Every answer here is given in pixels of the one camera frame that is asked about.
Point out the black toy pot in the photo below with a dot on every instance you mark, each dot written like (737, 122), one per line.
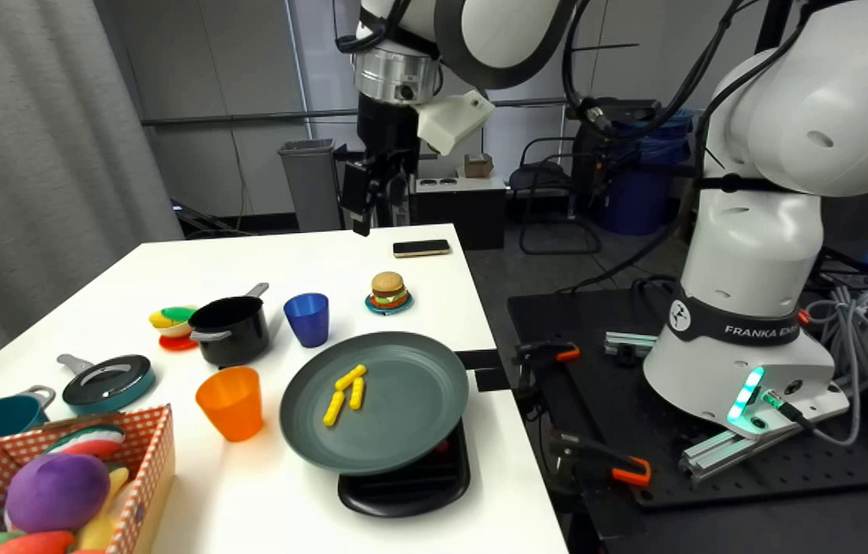
(230, 335)

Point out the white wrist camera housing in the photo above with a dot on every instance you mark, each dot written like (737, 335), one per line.
(454, 122)

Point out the black equipment rack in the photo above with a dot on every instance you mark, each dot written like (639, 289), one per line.
(599, 156)

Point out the black table edge bracket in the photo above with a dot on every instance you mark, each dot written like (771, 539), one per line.
(490, 381)

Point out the grey round plate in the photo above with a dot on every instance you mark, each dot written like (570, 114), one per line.
(405, 402)

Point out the white red green plush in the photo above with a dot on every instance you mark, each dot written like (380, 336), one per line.
(92, 448)

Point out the black toy stove burner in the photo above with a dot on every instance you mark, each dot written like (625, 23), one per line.
(405, 493)

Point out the small cardboard box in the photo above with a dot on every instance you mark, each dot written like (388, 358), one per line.
(480, 168)

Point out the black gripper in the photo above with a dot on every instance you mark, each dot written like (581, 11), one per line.
(388, 133)

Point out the yellow felt disc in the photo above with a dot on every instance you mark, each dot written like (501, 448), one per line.
(158, 323)

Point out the orange plastic cup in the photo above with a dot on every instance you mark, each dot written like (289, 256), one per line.
(232, 405)

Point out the black low cabinet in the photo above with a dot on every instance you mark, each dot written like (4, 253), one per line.
(466, 216)

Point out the green felt disc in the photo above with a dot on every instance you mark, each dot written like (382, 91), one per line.
(179, 311)

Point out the black flat phone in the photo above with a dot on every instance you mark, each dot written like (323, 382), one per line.
(424, 248)

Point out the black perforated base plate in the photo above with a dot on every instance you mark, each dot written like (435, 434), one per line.
(577, 318)

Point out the grey trash bin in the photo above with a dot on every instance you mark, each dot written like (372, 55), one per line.
(313, 189)

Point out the purple plush toy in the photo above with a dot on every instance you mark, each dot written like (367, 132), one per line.
(54, 493)

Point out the toy hamburger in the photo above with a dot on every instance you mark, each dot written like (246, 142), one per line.
(388, 289)

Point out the aluminium rail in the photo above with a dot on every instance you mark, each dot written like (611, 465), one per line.
(722, 452)

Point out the red felt disc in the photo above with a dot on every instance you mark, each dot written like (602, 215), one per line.
(179, 347)

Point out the small teal plate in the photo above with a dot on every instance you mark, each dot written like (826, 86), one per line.
(388, 308)

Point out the grey curtain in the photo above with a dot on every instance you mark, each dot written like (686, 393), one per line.
(24, 156)

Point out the yellow plush toy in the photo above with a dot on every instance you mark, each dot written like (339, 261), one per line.
(97, 527)

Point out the beige felt disc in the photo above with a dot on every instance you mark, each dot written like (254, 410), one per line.
(176, 330)

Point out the blue plastic cup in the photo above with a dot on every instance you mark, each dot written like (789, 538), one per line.
(305, 323)

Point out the blue barrel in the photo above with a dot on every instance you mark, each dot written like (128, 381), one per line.
(639, 196)

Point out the yellow toy fry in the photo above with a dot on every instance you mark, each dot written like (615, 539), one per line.
(358, 394)
(334, 408)
(353, 376)

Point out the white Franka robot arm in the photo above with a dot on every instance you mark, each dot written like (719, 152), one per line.
(753, 267)

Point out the red orange plush toy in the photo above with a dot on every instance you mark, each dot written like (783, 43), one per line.
(34, 543)

